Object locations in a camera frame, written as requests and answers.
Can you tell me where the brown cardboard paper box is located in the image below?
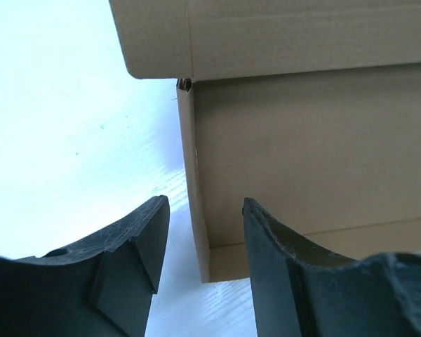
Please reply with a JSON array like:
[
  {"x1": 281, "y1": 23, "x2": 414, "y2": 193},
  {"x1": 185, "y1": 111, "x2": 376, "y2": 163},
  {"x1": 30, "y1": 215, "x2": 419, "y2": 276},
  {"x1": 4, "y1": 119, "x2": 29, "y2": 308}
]
[{"x1": 110, "y1": 1, "x2": 421, "y2": 282}]

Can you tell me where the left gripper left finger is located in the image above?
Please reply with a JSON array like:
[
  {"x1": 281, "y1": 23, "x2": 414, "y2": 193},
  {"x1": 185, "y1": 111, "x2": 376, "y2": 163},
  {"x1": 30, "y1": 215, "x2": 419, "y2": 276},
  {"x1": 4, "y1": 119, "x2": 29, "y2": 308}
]
[{"x1": 0, "y1": 196, "x2": 170, "y2": 336}]

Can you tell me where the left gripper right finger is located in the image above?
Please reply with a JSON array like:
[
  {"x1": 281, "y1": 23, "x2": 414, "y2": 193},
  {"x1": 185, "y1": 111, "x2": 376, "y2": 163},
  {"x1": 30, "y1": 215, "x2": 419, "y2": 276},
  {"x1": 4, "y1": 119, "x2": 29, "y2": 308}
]
[{"x1": 243, "y1": 198, "x2": 421, "y2": 336}]

